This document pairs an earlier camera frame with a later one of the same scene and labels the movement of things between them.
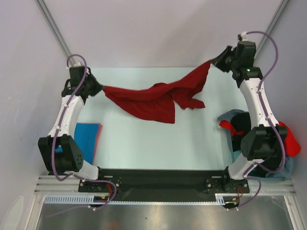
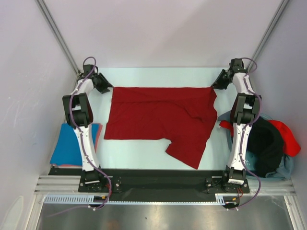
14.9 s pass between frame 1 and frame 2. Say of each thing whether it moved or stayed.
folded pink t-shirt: stayed
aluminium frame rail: stayed
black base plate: stayed
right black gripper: moved
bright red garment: stayed
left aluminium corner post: stayed
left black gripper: moved
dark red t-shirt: moved
